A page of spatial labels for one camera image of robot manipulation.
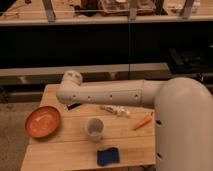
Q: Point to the orange ceramic bowl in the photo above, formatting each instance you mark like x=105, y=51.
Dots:
x=42, y=122

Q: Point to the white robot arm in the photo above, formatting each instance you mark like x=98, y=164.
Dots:
x=183, y=114

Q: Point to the white plastic bottle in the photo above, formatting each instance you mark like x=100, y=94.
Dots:
x=117, y=110

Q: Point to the black and white box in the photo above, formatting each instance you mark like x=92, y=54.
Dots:
x=72, y=106

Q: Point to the clear plastic cup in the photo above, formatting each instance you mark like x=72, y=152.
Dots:
x=94, y=129

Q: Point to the wooden table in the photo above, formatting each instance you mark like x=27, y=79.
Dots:
x=69, y=149

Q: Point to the orange carrot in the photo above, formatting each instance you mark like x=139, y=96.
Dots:
x=146, y=119

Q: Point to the blue sponge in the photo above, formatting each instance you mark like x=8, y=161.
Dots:
x=108, y=156

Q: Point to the cluttered back shelf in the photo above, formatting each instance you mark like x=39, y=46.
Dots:
x=77, y=12

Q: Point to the long metal bench rail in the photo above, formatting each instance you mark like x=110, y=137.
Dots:
x=46, y=75

